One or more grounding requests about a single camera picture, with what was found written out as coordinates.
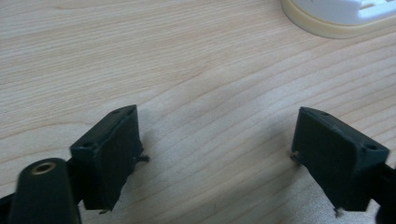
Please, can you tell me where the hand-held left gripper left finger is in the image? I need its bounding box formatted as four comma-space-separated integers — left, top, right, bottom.
69, 105, 150, 215

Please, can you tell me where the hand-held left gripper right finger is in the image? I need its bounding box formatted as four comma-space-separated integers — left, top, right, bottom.
290, 106, 390, 217

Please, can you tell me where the cream round tray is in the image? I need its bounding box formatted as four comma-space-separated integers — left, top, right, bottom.
280, 0, 396, 40

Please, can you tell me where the white plastic box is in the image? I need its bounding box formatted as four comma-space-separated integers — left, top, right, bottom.
294, 0, 396, 27

